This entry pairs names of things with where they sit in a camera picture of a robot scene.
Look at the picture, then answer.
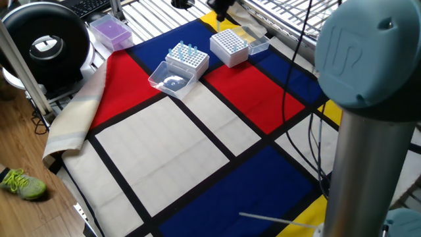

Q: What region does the aluminium frame post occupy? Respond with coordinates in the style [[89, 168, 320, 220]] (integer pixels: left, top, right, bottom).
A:
[[0, 19, 55, 118], [109, 0, 128, 23]]

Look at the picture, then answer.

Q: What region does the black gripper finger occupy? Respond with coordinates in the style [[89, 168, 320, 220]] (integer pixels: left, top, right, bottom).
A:
[[219, 0, 236, 22], [207, 0, 223, 22]]

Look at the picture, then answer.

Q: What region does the grey green sneaker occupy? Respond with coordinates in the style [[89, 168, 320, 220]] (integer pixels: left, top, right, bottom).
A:
[[0, 168, 47, 201]]

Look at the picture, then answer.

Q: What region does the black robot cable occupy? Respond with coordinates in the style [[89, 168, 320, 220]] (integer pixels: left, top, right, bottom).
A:
[[282, 0, 332, 198], [307, 101, 330, 195]]

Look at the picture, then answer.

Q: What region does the black ring device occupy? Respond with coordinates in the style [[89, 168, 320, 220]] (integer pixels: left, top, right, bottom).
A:
[[0, 1, 91, 92]]

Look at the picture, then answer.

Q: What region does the black round knob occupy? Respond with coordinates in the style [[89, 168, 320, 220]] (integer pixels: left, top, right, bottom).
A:
[[170, 0, 195, 10]]

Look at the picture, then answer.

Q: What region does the clear plastic holder lid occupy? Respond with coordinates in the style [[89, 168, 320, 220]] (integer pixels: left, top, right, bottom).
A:
[[232, 25, 270, 56], [147, 61, 197, 100]]

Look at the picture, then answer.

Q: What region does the clear box purple insert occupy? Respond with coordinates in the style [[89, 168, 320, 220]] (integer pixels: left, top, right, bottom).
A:
[[89, 13, 134, 53]]

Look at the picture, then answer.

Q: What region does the white pipette tip holder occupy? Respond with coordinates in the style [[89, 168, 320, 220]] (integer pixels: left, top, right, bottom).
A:
[[165, 41, 211, 81], [209, 28, 250, 68]]

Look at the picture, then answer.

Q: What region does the black computer keyboard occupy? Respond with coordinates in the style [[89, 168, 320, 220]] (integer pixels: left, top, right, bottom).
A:
[[64, 0, 112, 18]]

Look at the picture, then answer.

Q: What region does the Mondrian pattern tablecloth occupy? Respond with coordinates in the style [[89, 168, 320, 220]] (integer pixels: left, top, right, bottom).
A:
[[57, 9, 421, 237]]

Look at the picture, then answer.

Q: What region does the white corner bracket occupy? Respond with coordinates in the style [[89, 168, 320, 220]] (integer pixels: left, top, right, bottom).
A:
[[72, 202, 89, 228]]

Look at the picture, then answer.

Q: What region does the white cable tie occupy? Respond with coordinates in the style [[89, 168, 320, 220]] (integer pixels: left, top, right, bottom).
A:
[[239, 212, 319, 229]]

